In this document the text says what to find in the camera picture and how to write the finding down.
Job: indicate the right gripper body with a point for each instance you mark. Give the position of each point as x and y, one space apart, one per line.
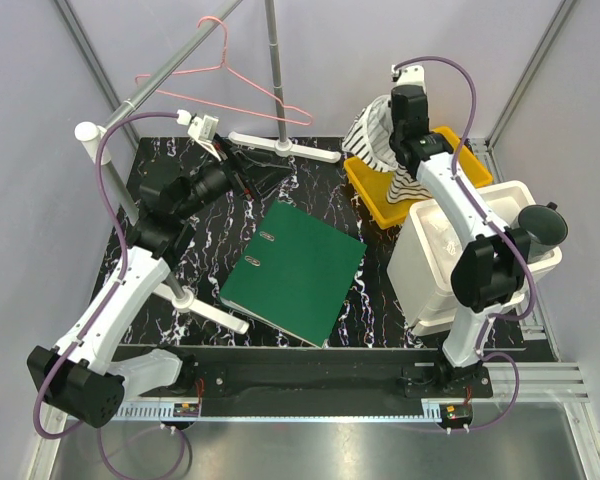
426 109

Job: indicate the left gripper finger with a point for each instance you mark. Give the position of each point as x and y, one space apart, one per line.
242 157
265 178

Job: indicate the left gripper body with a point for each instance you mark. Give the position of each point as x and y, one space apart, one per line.
237 180

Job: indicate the striped black white tank top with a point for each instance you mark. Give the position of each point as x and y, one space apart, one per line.
368 140

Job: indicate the pink wire hanger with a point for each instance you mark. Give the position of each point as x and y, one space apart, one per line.
218 86

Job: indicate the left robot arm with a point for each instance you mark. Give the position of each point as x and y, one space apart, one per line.
79 374

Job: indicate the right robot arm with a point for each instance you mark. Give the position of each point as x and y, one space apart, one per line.
492 267

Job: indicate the yellow plastic tray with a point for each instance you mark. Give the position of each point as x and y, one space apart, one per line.
373 186

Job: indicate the white foam box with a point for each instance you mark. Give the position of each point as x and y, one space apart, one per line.
428 248

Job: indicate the dark green mug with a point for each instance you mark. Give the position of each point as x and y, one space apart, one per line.
545 226

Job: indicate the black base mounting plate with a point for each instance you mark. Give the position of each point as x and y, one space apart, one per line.
312 383

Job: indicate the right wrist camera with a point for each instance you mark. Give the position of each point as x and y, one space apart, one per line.
409 75

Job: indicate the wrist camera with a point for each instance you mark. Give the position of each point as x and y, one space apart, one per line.
409 75
200 129

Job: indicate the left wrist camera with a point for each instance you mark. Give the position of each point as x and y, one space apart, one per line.
200 129

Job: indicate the green ring binder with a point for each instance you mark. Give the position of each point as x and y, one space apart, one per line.
294 274

